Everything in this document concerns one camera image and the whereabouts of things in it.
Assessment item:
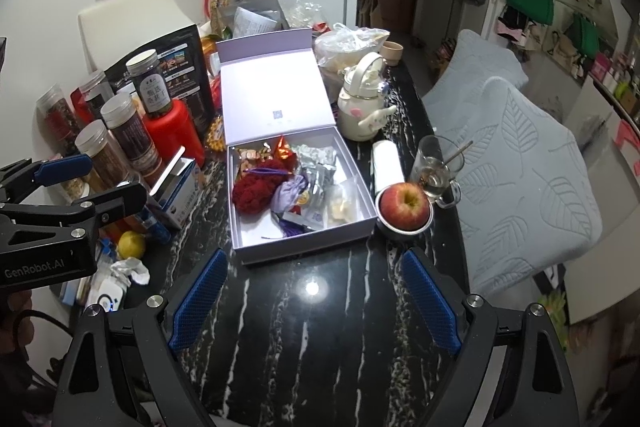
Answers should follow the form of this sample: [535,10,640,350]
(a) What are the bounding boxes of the glass mug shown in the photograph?
[411,136,463,208]

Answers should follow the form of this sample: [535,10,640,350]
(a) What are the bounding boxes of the white cabinet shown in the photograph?
[565,79,640,325]

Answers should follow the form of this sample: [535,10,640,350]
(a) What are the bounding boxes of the red foil snack wrapper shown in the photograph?
[272,136,297,164]

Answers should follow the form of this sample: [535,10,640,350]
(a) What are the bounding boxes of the white green-print packet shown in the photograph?
[291,144,337,188]

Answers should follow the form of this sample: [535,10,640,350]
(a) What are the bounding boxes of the blue and white small box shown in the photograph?
[150,147,201,228]

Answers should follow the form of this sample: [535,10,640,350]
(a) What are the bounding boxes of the clear jar of red berries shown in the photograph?
[36,83,83,152]

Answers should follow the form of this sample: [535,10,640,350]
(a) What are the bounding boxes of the white small device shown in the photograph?
[85,274,126,310]

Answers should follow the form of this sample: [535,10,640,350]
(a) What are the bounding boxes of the yellow snacks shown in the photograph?
[207,117,226,152]

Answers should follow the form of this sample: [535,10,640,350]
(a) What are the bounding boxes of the clear zip bag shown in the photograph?
[325,177,362,224]

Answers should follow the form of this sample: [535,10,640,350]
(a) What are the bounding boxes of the metal spoon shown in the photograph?
[440,141,473,165]

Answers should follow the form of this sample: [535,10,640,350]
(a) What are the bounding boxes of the beige cup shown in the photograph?
[380,41,405,66]

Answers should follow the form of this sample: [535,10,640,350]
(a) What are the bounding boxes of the leaf-pattern covered chair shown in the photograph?
[457,77,603,298]
[421,29,530,108]

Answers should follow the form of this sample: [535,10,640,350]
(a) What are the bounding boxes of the lemon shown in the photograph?
[117,231,147,260]

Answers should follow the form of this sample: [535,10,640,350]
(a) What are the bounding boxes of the white packet with blue mark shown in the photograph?
[295,194,328,230]

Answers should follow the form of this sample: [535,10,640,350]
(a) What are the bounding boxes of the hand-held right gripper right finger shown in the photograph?
[402,249,581,427]

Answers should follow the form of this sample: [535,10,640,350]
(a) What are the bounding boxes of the crinkled clear plastic bag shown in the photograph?
[292,0,331,32]

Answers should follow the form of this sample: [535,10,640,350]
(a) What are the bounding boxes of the green frog slipper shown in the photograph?
[542,289,568,348]

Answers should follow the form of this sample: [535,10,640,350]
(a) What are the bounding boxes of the black stand-up pouch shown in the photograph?
[104,24,216,142]

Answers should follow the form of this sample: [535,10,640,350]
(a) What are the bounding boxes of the white paper roll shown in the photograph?
[371,139,405,195]

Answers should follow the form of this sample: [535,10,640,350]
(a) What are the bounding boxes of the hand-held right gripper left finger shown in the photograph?
[52,249,228,427]

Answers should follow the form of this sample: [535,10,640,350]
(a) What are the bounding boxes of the dark labelled jar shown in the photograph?
[125,49,173,118]

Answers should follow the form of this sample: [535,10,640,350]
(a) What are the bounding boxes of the white teapot-shaped bottle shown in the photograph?
[337,52,398,142]

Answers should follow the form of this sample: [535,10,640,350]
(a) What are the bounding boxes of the person's left hand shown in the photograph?
[0,292,33,355]

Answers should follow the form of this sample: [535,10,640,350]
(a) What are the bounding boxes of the red fuzzy scrunchie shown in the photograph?
[231,164,291,214]

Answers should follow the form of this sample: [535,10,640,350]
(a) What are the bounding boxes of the orange patterned snack wrapper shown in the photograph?
[235,147,273,170]

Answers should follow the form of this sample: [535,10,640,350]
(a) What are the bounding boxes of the plastic bag of food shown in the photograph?
[314,23,391,75]

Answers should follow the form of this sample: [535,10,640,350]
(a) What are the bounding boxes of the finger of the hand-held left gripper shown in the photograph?
[0,155,94,205]
[0,182,149,238]

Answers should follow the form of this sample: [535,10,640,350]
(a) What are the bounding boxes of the grey mailer bag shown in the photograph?
[220,0,291,38]

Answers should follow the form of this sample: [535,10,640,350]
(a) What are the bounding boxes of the red container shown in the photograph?
[142,99,206,168]

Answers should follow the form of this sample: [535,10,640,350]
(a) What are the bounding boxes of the row of bottles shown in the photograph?
[592,54,640,118]

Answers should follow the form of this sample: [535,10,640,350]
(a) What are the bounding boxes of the steel bowl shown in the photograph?
[376,187,434,242]

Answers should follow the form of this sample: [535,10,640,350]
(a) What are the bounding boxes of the pink cloth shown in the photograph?
[617,119,640,148]

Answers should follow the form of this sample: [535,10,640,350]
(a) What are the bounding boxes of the red apple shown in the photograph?
[380,182,431,226]

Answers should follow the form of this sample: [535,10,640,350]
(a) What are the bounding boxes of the printed paper sheet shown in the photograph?
[235,7,278,38]

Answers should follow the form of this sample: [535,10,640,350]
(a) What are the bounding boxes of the crumpled tissue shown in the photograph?
[110,257,151,287]

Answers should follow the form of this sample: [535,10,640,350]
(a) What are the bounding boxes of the white chair back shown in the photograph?
[77,0,198,72]

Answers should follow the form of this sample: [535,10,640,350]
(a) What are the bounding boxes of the lavender gift box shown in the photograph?
[215,28,378,265]

